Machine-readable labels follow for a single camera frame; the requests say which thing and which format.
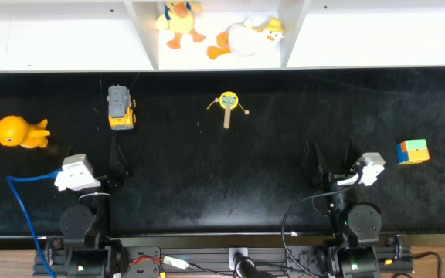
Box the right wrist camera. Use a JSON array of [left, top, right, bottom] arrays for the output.
[[337, 151, 386, 187]]

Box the blue cable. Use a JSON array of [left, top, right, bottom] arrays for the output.
[[5, 168, 64, 278]]

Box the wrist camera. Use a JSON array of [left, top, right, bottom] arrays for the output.
[[337, 151, 386, 187], [54, 153, 102, 192]]

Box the white plush duck yellow hat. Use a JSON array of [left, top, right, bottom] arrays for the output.
[[206, 16, 285, 61]]

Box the yellow rubber duck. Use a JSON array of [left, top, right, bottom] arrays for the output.
[[0, 115, 52, 150]]

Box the yellow rattle drum toy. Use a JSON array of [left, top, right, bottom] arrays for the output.
[[206, 90, 250, 130]]

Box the mounting rail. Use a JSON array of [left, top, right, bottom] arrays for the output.
[[32, 235, 443, 278]]

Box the grey and yellow toy truck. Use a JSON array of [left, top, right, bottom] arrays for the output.
[[106, 84, 138, 131]]

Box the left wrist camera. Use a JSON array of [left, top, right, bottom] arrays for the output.
[[54, 153, 102, 192]]

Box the many-coloured puzzle cube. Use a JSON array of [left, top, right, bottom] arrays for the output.
[[396, 138, 431, 165]]

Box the white shelf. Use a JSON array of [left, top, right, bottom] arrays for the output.
[[0, 0, 445, 73]]

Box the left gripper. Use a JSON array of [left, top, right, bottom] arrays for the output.
[[98, 134, 133, 190]]

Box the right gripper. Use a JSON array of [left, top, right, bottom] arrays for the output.
[[306, 137, 362, 192]]

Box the black cable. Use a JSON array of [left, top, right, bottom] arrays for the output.
[[281, 171, 362, 278]]

